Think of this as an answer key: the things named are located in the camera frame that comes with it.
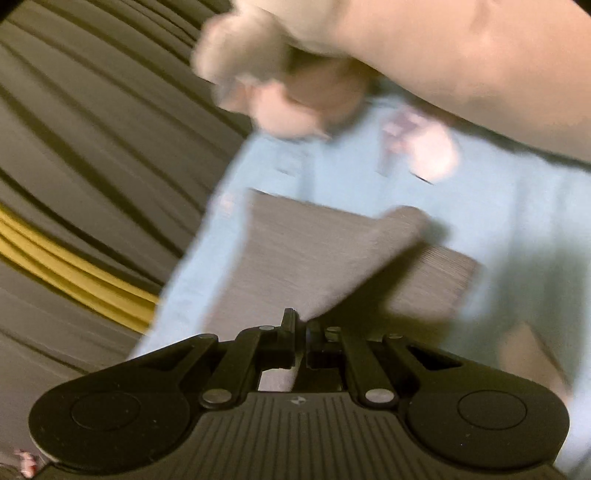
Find grey knit pants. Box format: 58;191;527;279
204;191;478;345

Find grey and yellow curtain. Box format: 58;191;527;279
0;0;253;416

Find left hand in sleeve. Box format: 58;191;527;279
191;4;378;140

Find light blue mushroom bedsheet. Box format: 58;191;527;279
134;85;590;479

